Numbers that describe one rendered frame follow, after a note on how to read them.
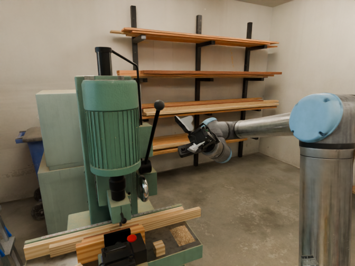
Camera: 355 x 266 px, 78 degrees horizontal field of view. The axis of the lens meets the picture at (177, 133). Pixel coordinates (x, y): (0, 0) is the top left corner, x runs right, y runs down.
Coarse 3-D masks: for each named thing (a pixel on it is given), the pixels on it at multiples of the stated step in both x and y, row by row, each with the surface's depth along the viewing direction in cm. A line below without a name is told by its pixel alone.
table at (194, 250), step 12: (168, 228) 92; (156, 240) 85; (168, 240) 85; (72, 252) 80; (168, 252) 80; (180, 252) 80; (192, 252) 82; (36, 264) 74; (48, 264) 74; (60, 264) 74; (72, 264) 74; (84, 264) 74; (96, 264) 74; (156, 264) 77; (168, 264) 79; (180, 264) 81
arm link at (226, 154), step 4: (220, 140) 100; (224, 140) 101; (224, 144) 98; (224, 148) 96; (228, 148) 101; (224, 152) 96; (228, 152) 99; (220, 156) 95; (224, 156) 97; (228, 156) 100; (216, 160) 99; (220, 160) 99; (224, 160) 100; (228, 160) 102
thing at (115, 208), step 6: (108, 192) 88; (108, 198) 84; (126, 198) 83; (108, 204) 87; (114, 204) 79; (120, 204) 79; (126, 204) 80; (114, 210) 78; (120, 210) 79; (126, 210) 80; (114, 216) 79; (120, 216) 80; (126, 216) 81; (114, 222) 79
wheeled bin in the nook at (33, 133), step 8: (32, 128) 247; (40, 128) 243; (24, 136) 220; (32, 136) 217; (40, 136) 219; (32, 144) 219; (40, 144) 222; (32, 152) 221; (40, 152) 224; (32, 160) 225; (40, 160) 227; (40, 192) 264; (40, 200) 242; (32, 208) 233; (40, 208) 237; (32, 216) 235; (40, 216) 239
